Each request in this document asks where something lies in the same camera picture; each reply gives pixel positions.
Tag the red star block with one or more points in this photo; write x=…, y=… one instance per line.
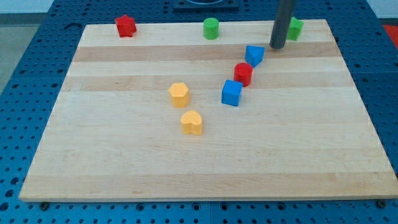
x=126, y=26

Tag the blue triangle block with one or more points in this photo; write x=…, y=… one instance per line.
x=254, y=55

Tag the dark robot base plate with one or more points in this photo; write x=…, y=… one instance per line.
x=191, y=5

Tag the yellow hexagon block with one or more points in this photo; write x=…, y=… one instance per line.
x=179, y=95

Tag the yellow heart block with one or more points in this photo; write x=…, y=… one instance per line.
x=191, y=123

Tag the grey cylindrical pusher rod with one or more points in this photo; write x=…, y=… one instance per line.
x=280, y=28

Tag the red cylinder block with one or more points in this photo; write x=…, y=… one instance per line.
x=243, y=73

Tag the wooden board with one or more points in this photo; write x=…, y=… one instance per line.
x=301, y=130

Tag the green cylinder block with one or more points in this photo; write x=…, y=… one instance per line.
x=210, y=28

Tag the green star block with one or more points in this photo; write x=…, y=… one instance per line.
x=295, y=28

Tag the blue cube block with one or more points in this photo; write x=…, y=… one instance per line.
x=231, y=93

